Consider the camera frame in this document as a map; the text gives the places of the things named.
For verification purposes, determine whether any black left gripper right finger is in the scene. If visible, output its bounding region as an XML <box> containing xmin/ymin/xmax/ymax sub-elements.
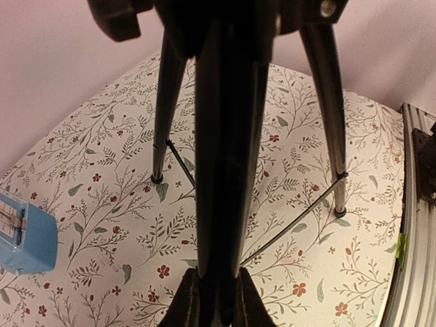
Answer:
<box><xmin>232</xmin><ymin>268</ymin><xmax>276</xmax><ymax>327</ymax></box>

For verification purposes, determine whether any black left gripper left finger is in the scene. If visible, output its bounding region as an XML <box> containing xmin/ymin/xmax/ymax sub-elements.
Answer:
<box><xmin>158</xmin><ymin>268</ymin><xmax>200</xmax><ymax>327</ymax></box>

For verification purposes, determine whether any black music stand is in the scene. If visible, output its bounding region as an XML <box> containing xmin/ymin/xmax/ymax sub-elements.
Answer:
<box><xmin>88</xmin><ymin>1</ymin><xmax>347</xmax><ymax>326</ymax></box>

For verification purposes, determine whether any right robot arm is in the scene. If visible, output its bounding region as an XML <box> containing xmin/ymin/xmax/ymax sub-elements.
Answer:
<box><xmin>412</xmin><ymin>124</ymin><xmax>435</xmax><ymax>206</ymax></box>

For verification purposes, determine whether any floral table mat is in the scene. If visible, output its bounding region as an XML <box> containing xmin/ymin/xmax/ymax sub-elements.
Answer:
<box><xmin>1</xmin><ymin>55</ymin><xmax>404</xmax><ymax>326</ymax></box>

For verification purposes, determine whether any green tape piece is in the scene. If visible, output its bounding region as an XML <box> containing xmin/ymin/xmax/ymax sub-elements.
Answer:
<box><xmin>395</xmin><ymin>233</ymin><xmax>408</xmax><ymax>270</ymax></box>

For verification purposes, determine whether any blue metronome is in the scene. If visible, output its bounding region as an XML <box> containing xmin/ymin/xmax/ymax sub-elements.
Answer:
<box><xmin>1</xmin><ymin>189</ymin><xmax>58</xmax><ymax>275</ymax></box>

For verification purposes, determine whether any aluminium front rail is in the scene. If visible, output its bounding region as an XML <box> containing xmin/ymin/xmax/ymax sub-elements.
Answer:
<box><xmin>376</xmin><ymin>103</ymin><xmax>435</xmax><ymax>326</ymax></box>

